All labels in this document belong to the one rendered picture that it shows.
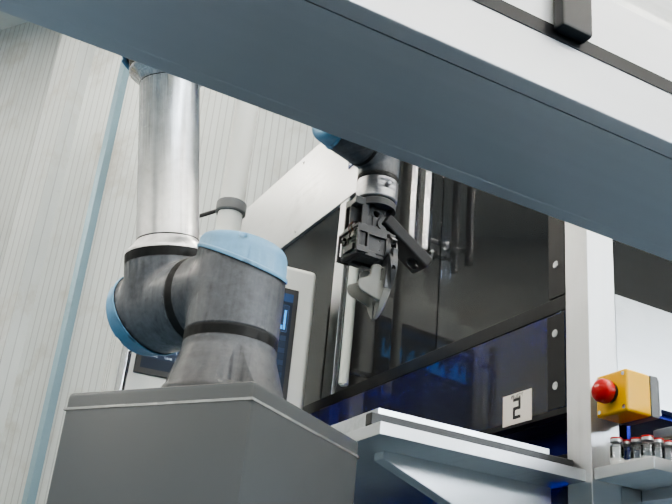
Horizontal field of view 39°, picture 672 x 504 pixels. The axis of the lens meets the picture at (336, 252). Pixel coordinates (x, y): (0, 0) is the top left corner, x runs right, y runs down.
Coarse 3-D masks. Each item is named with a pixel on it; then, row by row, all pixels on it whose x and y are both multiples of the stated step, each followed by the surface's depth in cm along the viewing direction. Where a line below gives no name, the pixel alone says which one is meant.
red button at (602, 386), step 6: (594, 384) 156; (600, 384) 155; (606, 384) 154; (612, 384) 155; (594, 390) 156; (600, 390) 155; (606, 390) 154; (612, 390) 154; (594, 396) 156; (600, 396) 154; (606, 396) 154; (612, 396) 154; (600, 402) 155; (606, 402) 155
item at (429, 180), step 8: (432, 176) 222; (432, 184) 221; (432, 192) 221; (424, 200) 220; (432, 200) 220; (424, 208) 219; (424, 216) 218; (424, 224) 217; (424, 232) 216; (424, 240) 215; (432, 240) 216; (424, 248) 214; (448, 248) 218
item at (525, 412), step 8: (520, 392) 178; (528, 392) 176; (504, 400) 182; (512, 400) 180; (528, 400) 176; (504, 408) 181; (512, 408) 179; (528, 408) 175; (504, 416) 181; (512, 416) 178; (520, 416) 176; (528, 416) 174; (504, 424) 180; (512, 424) 178
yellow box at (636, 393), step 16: (624, 384) 154; (640, 384) 155; (656, 384) 157; (624, 400) 153; (640, 400) 154; (656, 400) 156; (608, 416) 156; (624, 416) 155; (640, 416) 155; (656, 416) 155
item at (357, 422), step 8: (376, 408) 148; (360, 416) 152; (392, 416) 149; (400, 416) 149; (408, 416) 150; (336, 424) 159; (344, 424) 156; (352, 424) 154; (360, 424) 152; (432, 424) 152; (440, 424) 152; (344, 432) 156; (464, 432) 154; (472, 432) 155; (480, 432) 156; (496, 440) 157; (504, 440) 158; (512, 440) 158; (528, 448) 159; (536, 448) 160; (544, 448) 161
